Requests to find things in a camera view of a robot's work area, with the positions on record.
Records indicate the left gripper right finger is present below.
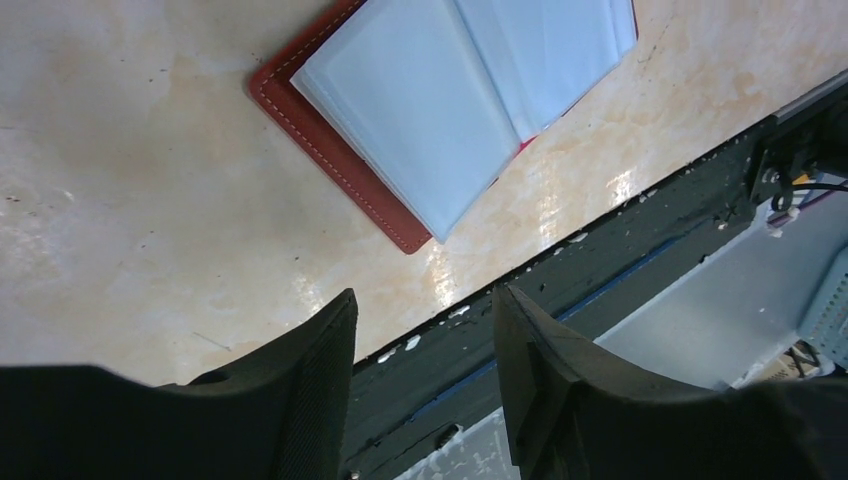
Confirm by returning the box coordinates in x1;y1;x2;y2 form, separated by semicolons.
492;286;847;479

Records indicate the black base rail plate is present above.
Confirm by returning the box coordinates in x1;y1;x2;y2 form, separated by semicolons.
338;73;847;479

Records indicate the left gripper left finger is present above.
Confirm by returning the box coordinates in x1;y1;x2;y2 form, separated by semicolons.
1;289;358;479

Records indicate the red leather card holder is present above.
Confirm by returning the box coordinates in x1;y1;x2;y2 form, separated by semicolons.
248;1;639;254

